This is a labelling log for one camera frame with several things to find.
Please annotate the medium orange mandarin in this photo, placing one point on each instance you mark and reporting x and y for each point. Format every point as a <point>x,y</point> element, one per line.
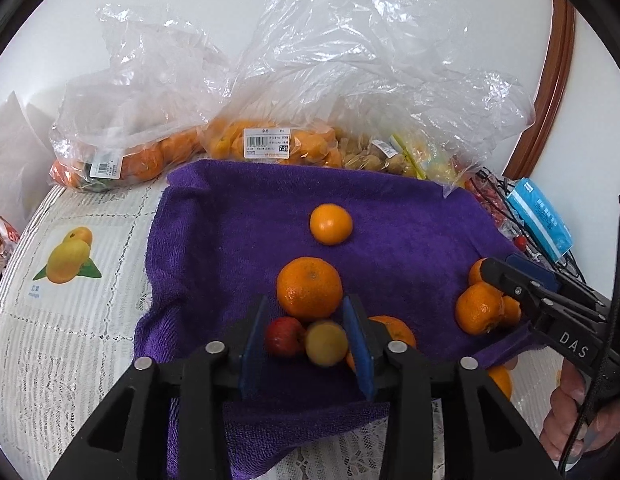
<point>351,361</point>

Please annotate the large mandarin with stem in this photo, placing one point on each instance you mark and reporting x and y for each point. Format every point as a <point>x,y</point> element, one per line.
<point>310,288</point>

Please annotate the smooth round orange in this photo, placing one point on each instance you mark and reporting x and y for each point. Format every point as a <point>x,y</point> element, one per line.
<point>394,330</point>

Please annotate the small yellow-green plum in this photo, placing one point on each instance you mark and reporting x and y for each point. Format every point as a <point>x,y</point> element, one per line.
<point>326,342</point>

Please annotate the white plastic bag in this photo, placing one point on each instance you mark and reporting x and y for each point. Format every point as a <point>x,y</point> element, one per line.
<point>17,155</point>

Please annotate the clear bag of mandarins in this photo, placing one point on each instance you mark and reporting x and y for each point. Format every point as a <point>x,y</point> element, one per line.
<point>135,110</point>

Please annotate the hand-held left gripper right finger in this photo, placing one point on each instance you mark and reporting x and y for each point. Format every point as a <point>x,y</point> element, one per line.
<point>360,355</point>

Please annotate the bumpy round mandarin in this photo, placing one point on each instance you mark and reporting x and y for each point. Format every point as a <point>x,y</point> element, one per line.
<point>479,308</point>

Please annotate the blue tissue pack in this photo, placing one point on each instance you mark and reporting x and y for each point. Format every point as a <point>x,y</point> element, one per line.
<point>539,217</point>

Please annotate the bag of red fruit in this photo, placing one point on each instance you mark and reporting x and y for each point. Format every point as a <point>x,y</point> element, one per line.
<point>484,195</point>

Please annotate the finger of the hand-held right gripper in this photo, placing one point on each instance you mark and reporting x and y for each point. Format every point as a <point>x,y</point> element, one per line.
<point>532,267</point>
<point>519,285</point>

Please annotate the wooden door frame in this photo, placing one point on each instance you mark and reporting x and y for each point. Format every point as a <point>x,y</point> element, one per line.
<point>549,75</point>

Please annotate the fruit print lace tablecloth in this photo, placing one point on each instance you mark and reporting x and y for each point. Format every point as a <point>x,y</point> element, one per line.
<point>80,320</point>

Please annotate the clear bag of brown berries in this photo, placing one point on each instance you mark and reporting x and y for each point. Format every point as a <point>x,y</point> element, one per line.
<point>414,110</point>

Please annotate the small round mandarin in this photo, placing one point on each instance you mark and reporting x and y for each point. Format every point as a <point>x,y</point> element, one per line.
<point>331,223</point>

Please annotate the small red fruit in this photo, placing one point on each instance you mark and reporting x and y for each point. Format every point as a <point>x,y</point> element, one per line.
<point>285,336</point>

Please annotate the oval orange citrus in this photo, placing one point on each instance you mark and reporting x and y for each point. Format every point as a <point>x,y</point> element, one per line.
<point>500,381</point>

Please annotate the bag of yellow fruit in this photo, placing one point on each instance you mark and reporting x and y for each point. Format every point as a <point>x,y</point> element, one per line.
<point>432,160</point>

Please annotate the person's right hand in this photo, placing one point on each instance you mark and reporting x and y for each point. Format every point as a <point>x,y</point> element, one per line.
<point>562,415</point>

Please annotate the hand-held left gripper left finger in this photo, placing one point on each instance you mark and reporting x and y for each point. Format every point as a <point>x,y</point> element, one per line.
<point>252,350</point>

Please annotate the clear bag of kumquats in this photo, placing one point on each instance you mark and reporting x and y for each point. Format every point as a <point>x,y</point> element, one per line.
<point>290,85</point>

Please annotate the small red tomato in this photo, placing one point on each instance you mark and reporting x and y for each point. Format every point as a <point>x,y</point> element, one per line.
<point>520,243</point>

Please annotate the oval yellow-orange citrus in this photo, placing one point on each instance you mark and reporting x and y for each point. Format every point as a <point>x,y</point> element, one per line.
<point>476,274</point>
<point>510,312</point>

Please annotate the purple towel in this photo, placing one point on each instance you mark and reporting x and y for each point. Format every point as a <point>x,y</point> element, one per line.
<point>230,230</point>

